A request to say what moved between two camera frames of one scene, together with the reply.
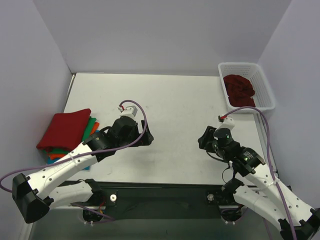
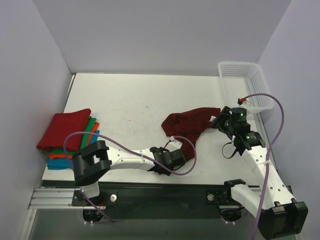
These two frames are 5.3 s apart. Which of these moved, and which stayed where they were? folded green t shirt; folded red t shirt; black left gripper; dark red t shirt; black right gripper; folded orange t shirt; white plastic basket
Moved: black right gripper; black left gripper; dark red t shirt
Stayed: white plastic basket; folded green t shirt; folded orange t shirt; folded red t shirt
